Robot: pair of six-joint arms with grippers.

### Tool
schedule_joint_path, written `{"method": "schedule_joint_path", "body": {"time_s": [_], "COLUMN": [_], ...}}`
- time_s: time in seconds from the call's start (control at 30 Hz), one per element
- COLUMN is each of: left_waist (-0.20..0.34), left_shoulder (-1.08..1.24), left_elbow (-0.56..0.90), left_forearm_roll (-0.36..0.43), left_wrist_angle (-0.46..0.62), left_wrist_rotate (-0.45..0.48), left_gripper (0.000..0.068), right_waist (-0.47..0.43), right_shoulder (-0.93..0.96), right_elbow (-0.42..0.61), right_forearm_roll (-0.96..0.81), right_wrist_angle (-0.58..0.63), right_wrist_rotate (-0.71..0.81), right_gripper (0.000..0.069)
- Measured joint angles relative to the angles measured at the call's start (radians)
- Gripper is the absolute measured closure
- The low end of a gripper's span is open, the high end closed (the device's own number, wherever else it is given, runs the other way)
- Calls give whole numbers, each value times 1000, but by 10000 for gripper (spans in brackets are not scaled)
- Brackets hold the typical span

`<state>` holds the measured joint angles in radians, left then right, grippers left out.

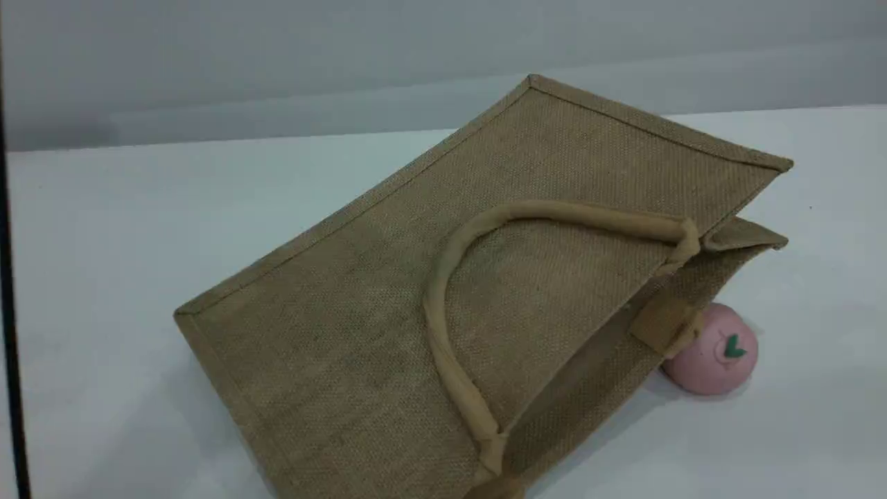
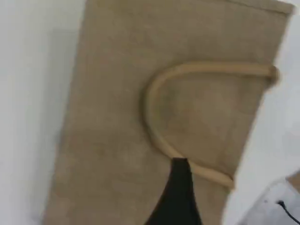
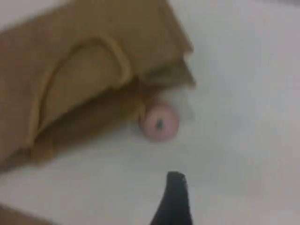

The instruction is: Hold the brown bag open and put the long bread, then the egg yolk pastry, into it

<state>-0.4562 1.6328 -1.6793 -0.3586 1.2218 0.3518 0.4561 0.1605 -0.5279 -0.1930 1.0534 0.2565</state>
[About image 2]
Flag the brown jute tote bag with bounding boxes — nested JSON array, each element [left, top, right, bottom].
[[41, 0, 295, 225]]

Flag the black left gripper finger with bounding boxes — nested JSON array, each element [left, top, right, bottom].
[[145, 158, 203, 225]]

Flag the thin black cable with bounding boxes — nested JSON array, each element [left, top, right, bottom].
[[277, 200, 300, 222]]

